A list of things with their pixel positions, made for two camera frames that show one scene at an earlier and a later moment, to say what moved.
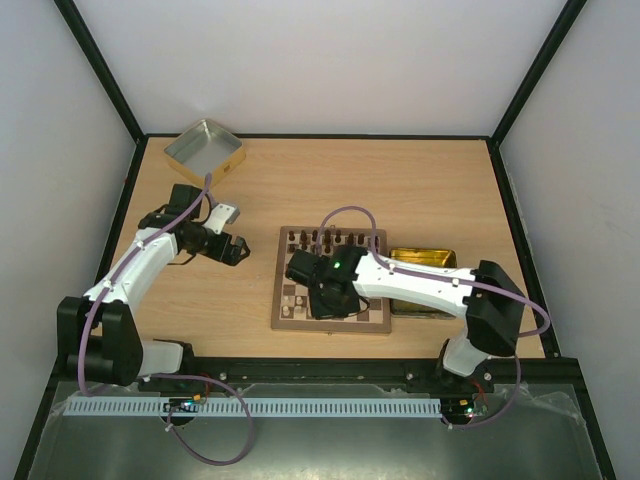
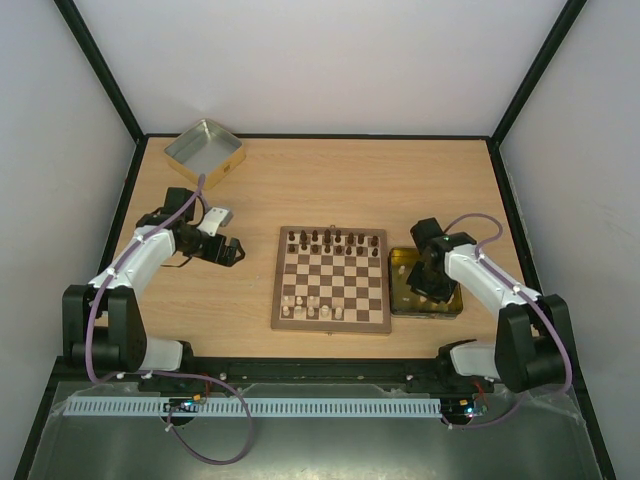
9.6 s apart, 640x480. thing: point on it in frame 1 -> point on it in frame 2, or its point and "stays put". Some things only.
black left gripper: [232, 258] stays put
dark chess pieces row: [327, 242] stays put
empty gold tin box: [204, 149] stays put
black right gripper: [295, 265] -> [429, 282]
